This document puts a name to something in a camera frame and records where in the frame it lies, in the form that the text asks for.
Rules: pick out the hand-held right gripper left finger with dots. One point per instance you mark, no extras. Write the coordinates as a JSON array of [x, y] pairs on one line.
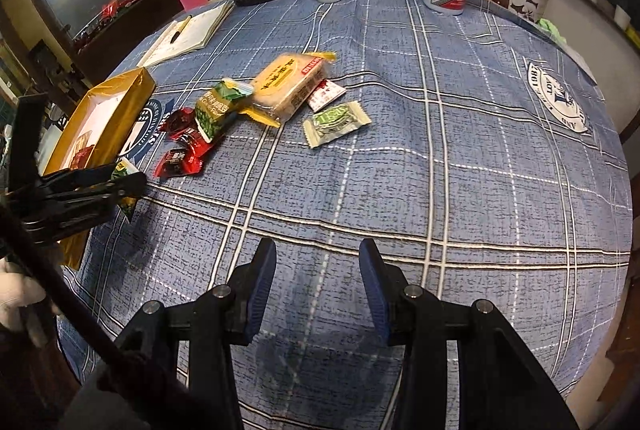
[[262, 290]]

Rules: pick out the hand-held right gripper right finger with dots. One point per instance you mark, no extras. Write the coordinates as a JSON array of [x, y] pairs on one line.
[[374, 290]]

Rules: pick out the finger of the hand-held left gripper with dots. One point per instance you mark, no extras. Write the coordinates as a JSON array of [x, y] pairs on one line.
[[75, 215], [75, 177]]

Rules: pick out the small green snack packet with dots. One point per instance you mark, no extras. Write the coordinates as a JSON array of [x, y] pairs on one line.
[[127, 207]]

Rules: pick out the yellow cardboard tray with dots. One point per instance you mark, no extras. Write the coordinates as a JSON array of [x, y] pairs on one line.
[[127, 110]]

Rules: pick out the green pea snack packet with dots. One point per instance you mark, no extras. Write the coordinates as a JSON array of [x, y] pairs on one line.
[[217, 113]]

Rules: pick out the pale green candy packet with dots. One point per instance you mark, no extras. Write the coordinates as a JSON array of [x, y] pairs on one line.
[[335, 124]]

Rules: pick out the yellow cake packet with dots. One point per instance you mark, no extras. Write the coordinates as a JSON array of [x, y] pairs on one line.
[[290, 83]]

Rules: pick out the person's left hand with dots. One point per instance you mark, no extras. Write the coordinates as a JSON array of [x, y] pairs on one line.
[[17, 295]]

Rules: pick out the blue plaid tablecloth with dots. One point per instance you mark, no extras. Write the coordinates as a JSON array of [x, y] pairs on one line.
[[450, 210]]

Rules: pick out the open notebook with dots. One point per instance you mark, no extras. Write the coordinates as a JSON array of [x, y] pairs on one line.
[[195, 30]]

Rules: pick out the white and red sachet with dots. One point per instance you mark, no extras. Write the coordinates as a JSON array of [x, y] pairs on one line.
[[327, 98]]

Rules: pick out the green cloth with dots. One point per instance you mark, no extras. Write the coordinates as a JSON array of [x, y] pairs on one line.
[[552, 30]]

